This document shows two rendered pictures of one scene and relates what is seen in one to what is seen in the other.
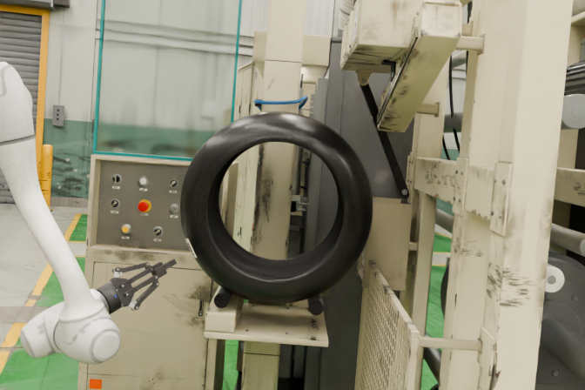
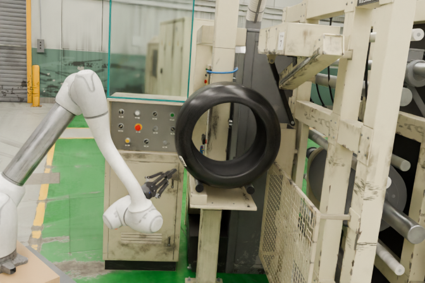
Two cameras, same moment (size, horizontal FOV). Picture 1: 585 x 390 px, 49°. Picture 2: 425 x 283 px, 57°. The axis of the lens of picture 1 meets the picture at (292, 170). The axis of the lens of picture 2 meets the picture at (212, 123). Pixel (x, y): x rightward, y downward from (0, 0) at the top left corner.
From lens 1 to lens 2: 43 cm
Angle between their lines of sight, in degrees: 9
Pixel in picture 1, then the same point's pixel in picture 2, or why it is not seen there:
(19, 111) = (102, 99)
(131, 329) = not seen: hidden behind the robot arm
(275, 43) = (220, 37)
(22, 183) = (103, 138)
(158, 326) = not seen: hidden behind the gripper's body
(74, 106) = (50, 40)
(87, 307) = (145, 204)
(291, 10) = (229, 18)
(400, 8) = (308, 34)
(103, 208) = (113, 129)
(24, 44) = not seen: outside the picture
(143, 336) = not seen: hidden behind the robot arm
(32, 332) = (111, 216)
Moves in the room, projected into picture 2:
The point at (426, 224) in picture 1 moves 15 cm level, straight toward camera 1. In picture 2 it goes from (303, 139) to (306, 144)
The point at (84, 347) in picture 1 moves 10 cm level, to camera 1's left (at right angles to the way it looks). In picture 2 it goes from (146, 226) to (121, 225)
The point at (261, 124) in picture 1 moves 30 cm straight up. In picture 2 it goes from (222, 93) to (227, 33)
